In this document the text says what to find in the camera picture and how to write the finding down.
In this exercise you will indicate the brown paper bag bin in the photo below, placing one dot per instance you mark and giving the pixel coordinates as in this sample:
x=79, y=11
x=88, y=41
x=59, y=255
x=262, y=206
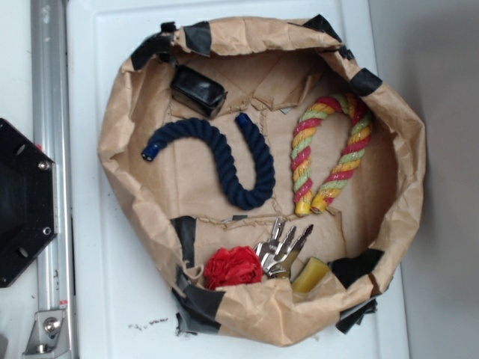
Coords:
x=305, y=133

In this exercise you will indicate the bunch of silver keys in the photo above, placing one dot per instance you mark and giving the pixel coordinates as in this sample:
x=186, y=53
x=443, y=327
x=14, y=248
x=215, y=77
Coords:
x=278, y=254

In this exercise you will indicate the red crumpled paper ball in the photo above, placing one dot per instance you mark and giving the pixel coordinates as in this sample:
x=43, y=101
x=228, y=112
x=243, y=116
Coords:
x=239, y=265

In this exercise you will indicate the black rectangular box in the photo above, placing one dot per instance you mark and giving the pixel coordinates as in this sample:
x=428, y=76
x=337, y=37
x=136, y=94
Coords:
x=197, y=91

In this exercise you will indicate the yellow sponge block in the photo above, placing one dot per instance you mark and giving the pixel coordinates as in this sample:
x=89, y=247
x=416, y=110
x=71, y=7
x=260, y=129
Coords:
x=313, y=272

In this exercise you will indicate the aluminium extrusion rail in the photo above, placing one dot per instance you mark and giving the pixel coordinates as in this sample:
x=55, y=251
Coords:
x=55, y=264

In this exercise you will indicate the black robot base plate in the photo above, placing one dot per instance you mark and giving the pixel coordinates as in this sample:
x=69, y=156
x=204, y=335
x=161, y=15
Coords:
x=28, y=222

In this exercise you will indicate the metal corner bracket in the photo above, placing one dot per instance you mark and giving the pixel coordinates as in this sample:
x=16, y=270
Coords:
x=48, y=338

